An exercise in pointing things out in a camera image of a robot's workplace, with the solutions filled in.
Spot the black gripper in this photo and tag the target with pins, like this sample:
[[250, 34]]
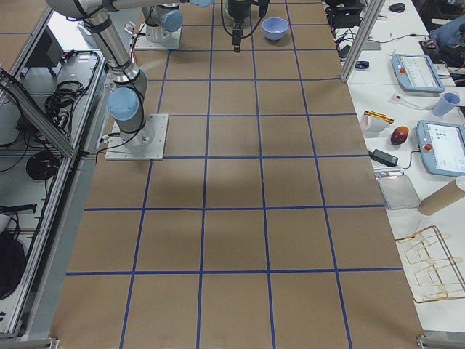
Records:
[[237, 11]]

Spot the green bowl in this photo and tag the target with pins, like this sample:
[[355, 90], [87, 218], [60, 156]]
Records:
[[226, 11]]

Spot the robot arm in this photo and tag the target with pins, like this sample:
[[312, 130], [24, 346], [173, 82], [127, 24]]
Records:
[[161, 21], [126, 103]]

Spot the blue bowl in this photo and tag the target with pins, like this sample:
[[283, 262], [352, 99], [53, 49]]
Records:
[[275, 28]]

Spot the pink cup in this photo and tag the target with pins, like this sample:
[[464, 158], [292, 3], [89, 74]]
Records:
[[372, 124]]

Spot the gold yellow tool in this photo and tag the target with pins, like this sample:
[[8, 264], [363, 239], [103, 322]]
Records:
[[379, 116]]

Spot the far teach pendant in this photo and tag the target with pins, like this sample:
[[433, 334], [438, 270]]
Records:
[[416, 73]]

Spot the teach pendant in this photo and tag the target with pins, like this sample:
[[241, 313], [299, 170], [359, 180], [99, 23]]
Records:
[[442, 147], [416, 73]]

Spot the black power adapter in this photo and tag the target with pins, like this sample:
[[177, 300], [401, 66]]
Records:
[[383, 158]]

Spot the red mango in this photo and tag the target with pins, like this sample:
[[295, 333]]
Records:
[[399, 135]]

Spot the blue plastic cup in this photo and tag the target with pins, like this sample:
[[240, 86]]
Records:
[[446, 103]]

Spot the metal tray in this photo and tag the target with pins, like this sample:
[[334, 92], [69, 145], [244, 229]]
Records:
[[398, 192]]

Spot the near teach pendant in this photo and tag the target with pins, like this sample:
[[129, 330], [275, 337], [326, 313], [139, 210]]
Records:
[[442, 147]]

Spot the cardboard tube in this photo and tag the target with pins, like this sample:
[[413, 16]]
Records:
[[443, 197]]

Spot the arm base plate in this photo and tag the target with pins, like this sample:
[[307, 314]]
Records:
[[149, 143], [156, 38]]

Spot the aluminium frame post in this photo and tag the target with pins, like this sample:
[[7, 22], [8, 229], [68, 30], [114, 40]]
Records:
[[367, 23]]

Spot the gold wire rack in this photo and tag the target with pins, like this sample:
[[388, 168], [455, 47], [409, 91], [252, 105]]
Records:
[[433, 272]]

